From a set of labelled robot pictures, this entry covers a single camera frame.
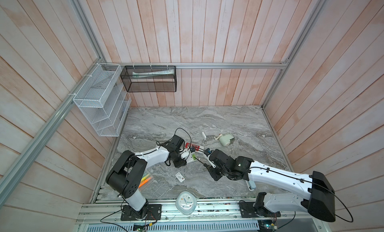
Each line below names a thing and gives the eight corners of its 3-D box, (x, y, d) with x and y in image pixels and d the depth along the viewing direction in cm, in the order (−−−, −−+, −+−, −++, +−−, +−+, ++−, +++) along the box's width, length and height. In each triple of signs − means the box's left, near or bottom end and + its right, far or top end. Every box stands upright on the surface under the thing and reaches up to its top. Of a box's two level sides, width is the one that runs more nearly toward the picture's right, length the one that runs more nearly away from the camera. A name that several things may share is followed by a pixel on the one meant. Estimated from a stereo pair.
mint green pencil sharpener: (225, 148, 99) (226, 144, 95) (215, 139, 103) (216, 135, 100) (233, 141, 103) (235, 137, 99) (223, 133, 107) (225, 129, 103)
